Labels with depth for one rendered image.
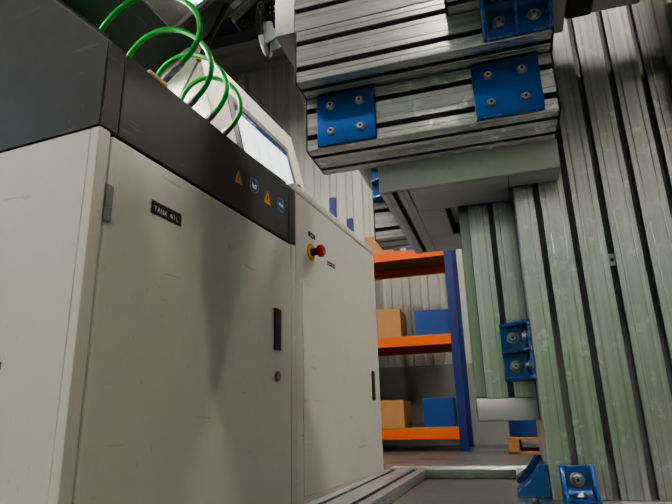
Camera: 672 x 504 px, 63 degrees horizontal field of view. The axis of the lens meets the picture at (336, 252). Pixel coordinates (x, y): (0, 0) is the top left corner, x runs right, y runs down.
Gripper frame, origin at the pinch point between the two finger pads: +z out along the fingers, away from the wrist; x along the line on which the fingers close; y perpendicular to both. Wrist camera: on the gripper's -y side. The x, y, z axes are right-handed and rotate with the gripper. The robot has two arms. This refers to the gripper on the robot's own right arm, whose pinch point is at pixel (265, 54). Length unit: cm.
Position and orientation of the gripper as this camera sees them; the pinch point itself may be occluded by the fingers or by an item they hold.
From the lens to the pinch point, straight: 149.8
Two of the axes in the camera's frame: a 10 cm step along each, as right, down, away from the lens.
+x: 3.7, 2.6, 8.9
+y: 9.3, -1.3, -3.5
